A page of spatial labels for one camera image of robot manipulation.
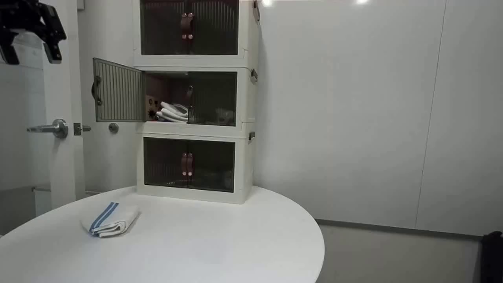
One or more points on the black bin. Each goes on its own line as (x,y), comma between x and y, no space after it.
(492,257)

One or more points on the folded white blue-striped towel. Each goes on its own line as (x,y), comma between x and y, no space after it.
(110,218)

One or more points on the round silver door stop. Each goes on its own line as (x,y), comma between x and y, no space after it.
(113,127)

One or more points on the white three-tier storage cabinet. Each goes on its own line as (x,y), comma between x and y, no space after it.
(245,103)

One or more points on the metal door latch plate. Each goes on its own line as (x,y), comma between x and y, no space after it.
(78,127)

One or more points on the white cloth bundle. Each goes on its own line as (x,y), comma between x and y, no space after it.
(173,111)

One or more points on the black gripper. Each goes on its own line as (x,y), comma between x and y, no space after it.
(25,15)

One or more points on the black cabinet side latch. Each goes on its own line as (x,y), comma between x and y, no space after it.
(253,75)
(251,135)

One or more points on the white room door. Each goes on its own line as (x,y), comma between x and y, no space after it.
(63,161)

